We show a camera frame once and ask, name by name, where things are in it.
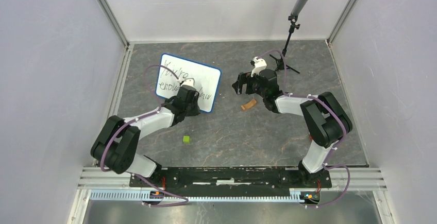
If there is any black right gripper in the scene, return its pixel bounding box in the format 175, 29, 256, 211
232, 72, 267, 98

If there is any blue framed whiteboard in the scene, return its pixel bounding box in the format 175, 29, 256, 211
155, 54, 222, 113

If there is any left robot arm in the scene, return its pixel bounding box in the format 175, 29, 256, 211
90, 85, 200, 187

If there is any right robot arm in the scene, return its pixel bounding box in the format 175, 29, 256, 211
232, 70, 352, 187

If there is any orange wooden block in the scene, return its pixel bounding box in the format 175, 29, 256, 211
241, 98, 257, 111

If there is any green cube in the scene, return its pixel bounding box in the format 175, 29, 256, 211
182, 136, 190, 144

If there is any black microphone tripod stand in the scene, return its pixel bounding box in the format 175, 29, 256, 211
269, 15, 300, 74

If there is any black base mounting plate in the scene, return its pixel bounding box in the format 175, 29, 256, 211
148, 166, 332, 197

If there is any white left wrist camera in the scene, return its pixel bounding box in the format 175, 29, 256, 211
177, 78, 195, 88

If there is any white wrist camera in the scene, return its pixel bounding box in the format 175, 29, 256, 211
250, 57, 267, 77
177, 78, 195, 88

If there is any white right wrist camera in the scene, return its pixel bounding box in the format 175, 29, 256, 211
250, 57, 267, 77

